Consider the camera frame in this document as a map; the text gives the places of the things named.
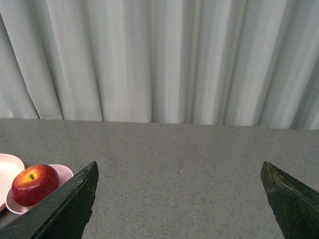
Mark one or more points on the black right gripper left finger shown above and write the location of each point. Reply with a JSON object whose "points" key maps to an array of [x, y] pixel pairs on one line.
{"points": [[63, 214]]}

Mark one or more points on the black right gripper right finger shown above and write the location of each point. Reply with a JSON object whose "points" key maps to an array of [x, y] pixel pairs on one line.
{"points": [[295, 205]]}

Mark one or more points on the pale pink bowl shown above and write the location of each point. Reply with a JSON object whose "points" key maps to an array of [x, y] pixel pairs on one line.
{"points": [[64, 175]]}

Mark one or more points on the red apple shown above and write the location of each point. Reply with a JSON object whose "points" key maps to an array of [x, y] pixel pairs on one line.
{"points": [[34, 184]]}

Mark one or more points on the pink round plate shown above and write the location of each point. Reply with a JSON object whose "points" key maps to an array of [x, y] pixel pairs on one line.
{"points": [[10, 167]]}

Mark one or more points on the grey-white curtain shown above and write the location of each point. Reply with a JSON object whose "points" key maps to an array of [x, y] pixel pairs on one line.
{"points": [[232, 62]]}

